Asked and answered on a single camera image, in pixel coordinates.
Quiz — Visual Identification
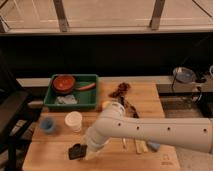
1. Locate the black eraser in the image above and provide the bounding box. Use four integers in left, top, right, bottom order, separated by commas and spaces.
68, 143, 87, 160

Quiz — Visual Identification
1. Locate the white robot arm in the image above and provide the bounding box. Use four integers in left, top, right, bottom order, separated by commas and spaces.
84, 102, 213, 160

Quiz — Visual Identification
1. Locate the white paper cup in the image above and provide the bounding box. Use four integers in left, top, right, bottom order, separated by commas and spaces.
65, 111, 82, 132

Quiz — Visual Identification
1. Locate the blue plastic cup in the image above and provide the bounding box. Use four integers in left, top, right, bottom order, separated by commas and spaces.
39, 117, 55, 134

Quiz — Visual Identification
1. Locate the metal fork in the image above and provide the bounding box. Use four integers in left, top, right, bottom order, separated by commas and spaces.
122, 138, 127, 149

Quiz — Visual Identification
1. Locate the orange round ball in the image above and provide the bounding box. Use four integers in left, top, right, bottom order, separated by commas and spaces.
102, 101, 110, 109

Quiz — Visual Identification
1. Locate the grey crumpled cloth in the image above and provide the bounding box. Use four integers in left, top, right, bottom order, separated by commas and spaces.
55, 95, 77, 105

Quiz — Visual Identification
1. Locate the blue sponge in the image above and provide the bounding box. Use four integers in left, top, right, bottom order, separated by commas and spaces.
148, 142, 160, 152

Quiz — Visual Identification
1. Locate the green plastic tray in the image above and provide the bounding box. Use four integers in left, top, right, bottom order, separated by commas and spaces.
44, 74, 98, 111

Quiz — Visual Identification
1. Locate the brown dried bunch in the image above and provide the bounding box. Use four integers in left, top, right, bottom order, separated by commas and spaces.
109, 82, 131, 98

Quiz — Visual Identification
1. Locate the red toy frying pan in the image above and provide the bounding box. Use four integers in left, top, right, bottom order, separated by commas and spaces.
52, 75, 96, 95

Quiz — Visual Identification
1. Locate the black chair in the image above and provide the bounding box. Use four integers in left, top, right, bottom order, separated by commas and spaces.
0, 51, 41, 171

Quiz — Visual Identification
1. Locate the metal bowl on counter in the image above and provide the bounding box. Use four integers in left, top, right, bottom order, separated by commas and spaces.
173, 67, 196, 84

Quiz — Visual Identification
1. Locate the black handled knife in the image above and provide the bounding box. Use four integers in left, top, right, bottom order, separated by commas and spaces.
125, 99, 139, 118

